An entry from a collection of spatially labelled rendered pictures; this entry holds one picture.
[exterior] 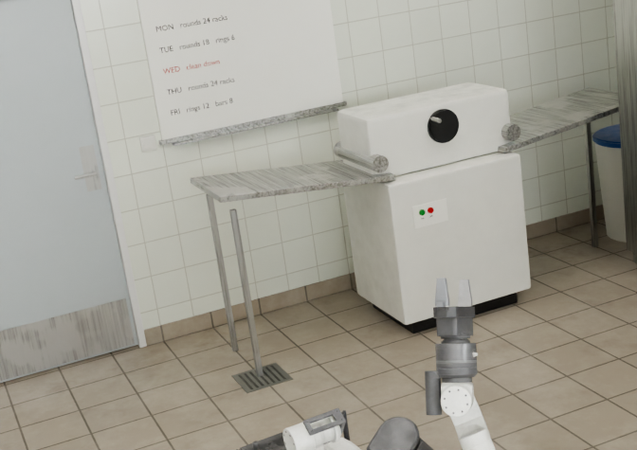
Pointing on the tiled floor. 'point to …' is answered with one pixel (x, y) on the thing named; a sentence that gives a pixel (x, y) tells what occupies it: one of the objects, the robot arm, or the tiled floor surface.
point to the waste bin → (611, 180)
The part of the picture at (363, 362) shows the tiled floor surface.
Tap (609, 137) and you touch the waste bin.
